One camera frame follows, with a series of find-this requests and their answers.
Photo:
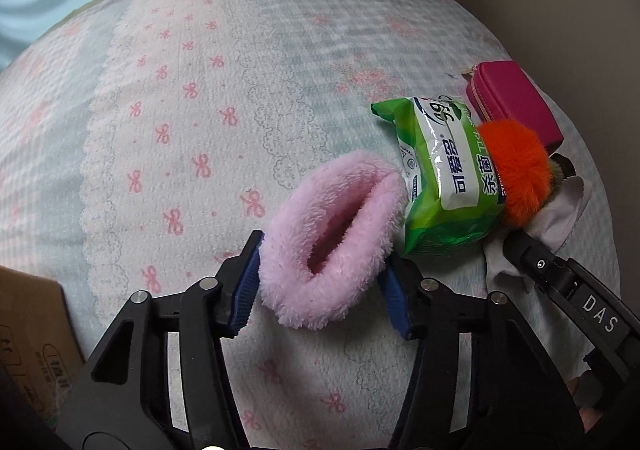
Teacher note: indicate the brown fuzzy ball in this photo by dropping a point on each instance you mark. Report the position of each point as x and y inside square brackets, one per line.
[560, 167]

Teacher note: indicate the pink fuzzy sock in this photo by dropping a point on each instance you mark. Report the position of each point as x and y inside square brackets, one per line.
[300, 290]

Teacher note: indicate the magenta zip pouch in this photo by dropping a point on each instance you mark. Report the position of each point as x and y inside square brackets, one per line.
[515, 95]

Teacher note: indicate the orange fluffy pompom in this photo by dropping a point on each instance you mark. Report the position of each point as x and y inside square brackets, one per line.
[520, 165]

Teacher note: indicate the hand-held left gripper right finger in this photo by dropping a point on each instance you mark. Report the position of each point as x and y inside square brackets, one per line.
[396, 302]

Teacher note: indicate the cardboard box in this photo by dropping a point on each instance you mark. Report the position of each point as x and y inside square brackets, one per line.
[30, 330]

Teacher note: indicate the green wet wipes packet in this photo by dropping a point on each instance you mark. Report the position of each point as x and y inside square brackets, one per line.
[440, 210]

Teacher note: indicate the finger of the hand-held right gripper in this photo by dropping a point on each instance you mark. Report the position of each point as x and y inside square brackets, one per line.
[575, 290]

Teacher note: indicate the bow print bed sheet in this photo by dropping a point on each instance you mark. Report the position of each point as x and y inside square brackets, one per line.
[200, 80]

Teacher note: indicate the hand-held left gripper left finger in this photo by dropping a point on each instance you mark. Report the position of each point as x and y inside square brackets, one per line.
[246, 295]

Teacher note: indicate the grey cloth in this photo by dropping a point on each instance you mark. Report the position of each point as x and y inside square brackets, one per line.
[560, 215]

